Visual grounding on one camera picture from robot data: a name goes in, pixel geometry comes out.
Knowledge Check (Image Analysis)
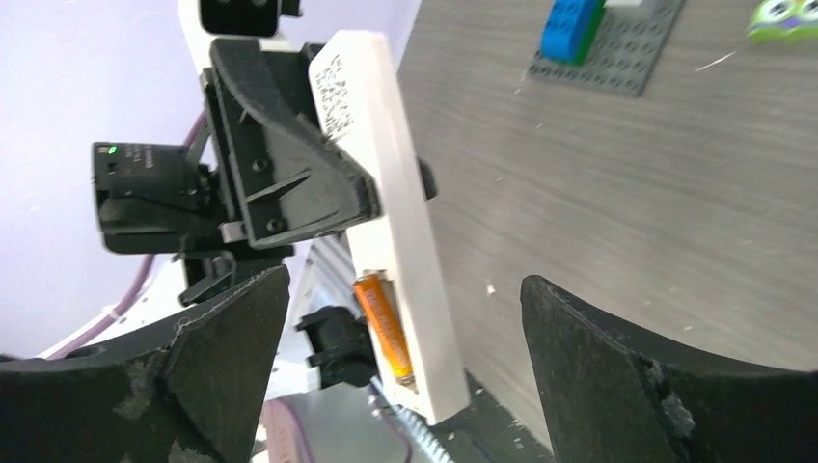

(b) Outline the white remote control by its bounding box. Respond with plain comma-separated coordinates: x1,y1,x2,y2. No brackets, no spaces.
308,30,470,424

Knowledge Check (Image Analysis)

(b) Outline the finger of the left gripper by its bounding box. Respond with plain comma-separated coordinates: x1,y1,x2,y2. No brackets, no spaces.
417,157,439,201

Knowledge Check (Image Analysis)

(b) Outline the green owl toy block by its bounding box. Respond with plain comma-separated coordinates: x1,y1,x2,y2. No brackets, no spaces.
747,0,817,43

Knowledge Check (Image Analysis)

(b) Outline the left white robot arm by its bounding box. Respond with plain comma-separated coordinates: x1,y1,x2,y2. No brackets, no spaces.
3,31,448,403

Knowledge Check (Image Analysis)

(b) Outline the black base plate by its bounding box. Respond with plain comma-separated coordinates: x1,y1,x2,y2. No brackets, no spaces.
432,372,555,463

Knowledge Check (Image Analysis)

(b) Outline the grey lego baseplate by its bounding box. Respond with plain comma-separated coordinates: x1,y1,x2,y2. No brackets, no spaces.
528,1,685,97

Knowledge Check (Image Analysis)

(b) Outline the orange AAA battery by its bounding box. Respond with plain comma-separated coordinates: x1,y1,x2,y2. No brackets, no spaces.
353,273,415,386

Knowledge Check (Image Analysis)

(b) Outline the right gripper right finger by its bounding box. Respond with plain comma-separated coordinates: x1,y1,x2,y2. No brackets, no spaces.
520,275,817,463

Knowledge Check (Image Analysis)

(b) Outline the blue lego brick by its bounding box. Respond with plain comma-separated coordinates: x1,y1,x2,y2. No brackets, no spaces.
539,0,605,67

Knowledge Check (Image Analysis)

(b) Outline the grey lego tower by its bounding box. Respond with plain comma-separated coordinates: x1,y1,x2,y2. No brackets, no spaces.
605,0,660,17

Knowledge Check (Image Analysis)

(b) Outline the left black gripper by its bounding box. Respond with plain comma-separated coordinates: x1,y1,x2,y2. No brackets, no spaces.
92,39,381,306

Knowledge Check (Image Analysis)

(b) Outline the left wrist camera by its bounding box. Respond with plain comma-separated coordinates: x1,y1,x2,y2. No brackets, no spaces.
177,0,303,72

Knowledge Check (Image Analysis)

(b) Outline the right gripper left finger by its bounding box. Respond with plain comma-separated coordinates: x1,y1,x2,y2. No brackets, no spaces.
1,266,289,462

